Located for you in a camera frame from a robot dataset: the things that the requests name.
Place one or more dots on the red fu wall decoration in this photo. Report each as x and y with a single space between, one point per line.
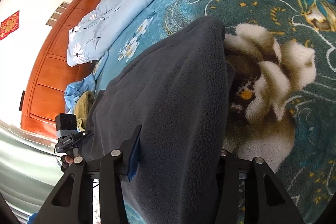
9 25

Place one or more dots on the light blue floral quilt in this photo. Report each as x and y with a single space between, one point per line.
98 30

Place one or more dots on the gloved left hand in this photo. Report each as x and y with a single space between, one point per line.
66 162

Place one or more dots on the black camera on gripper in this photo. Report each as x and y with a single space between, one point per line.
66 124

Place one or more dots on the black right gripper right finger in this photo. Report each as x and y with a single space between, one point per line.
266 200

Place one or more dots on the orange wooden headboard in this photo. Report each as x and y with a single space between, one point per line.
43 99

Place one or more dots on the black and white fleece jacket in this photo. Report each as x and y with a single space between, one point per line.
177 91

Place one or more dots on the wall switch panel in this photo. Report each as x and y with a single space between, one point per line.
57 14

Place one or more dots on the green floral blanket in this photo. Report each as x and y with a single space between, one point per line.
282 100

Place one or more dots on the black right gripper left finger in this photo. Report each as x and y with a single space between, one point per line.
71 199

